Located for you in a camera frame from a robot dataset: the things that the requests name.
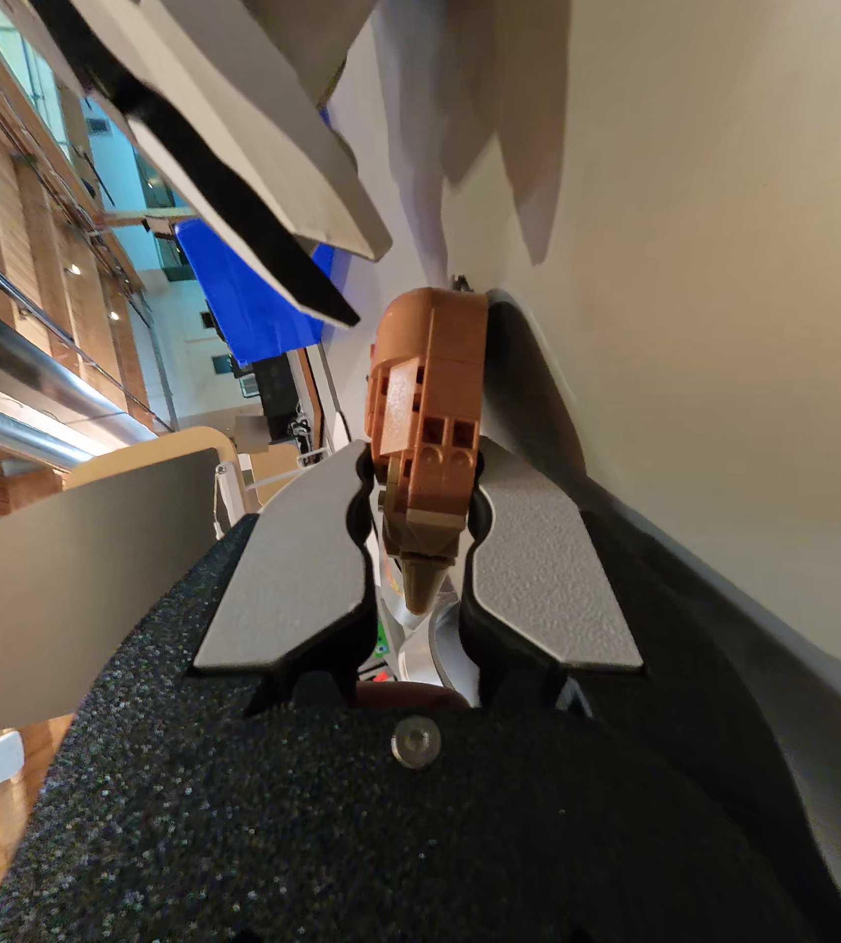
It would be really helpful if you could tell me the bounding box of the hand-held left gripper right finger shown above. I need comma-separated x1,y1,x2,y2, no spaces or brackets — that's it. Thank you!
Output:
463,435,645,674

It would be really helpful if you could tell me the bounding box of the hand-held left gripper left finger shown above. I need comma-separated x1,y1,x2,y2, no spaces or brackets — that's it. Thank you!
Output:
192,440,379,676

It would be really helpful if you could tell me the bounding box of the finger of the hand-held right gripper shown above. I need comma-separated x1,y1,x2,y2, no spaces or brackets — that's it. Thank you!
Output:
0,0,363,330
69,0,393,264

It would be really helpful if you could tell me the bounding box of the orange toy brick model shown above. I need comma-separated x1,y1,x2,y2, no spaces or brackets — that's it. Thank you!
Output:
362,286,491,617

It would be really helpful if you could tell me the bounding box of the blue plastic bin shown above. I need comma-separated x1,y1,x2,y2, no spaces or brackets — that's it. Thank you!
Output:
172,107,340,369

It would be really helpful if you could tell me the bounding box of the white rounded object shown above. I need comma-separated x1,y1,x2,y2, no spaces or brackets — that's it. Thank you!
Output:
380,582,477,701

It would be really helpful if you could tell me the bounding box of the padded wooden chair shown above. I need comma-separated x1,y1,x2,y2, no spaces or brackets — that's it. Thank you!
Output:
0,425,248,732

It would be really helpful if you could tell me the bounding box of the silver ventilation duct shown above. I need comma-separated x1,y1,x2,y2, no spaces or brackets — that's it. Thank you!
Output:
0,280,171,443
0,389,108,476

